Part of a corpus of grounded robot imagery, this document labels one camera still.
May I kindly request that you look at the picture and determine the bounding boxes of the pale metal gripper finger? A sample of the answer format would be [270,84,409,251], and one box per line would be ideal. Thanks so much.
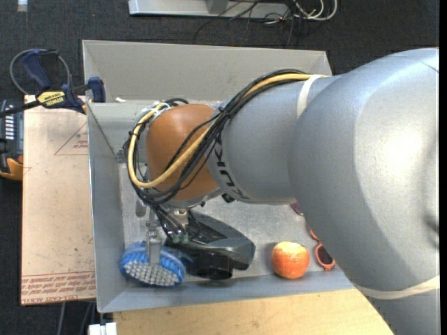
[145,229,163,267]

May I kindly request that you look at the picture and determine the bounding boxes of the blue round brush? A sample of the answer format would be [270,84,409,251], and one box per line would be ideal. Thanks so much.
[119,240,187,288]

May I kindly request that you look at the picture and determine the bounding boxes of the black plastic stapler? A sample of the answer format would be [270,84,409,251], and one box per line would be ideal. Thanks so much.
[163,210,256,281]

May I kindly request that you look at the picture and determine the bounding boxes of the grey metal bin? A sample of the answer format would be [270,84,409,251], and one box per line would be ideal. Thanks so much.
[82,39,357,313]

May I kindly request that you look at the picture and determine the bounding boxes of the brown cardboard board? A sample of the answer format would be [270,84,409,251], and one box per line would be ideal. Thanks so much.
[20,95,97,306]

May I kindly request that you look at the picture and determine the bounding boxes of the orange fruit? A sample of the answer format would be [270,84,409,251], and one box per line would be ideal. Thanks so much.
[271,241,311,280]

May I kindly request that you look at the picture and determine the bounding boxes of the orange sunglasses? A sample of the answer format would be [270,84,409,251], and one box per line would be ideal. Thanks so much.
[308,228,337,271]

